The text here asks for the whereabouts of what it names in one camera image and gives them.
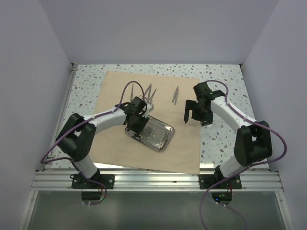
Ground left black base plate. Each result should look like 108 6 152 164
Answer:
70 173 115 189

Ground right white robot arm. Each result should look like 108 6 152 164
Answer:
184 82 272 188

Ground steel instrument tray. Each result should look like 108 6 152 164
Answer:
125 115 175 152

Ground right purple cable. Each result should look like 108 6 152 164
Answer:
199 80 288 230

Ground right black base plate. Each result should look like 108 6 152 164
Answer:
198 174 242 190

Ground steel scalpel handle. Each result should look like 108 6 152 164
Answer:
130 84 134 102

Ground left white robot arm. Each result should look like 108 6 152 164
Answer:
56 97 153 188

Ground aluminium mounting rail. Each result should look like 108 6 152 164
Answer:
30 169 283 192

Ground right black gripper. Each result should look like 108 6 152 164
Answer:
184 99 213 127

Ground steel surgical scissors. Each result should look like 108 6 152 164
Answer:
144 83 152 99

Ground small steel scissors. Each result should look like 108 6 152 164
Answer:
148 90 156 104

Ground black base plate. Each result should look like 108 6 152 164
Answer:
70 173 115 189
198 174 242 190

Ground beige cloth wrap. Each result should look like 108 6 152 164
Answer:
90 71 201 174

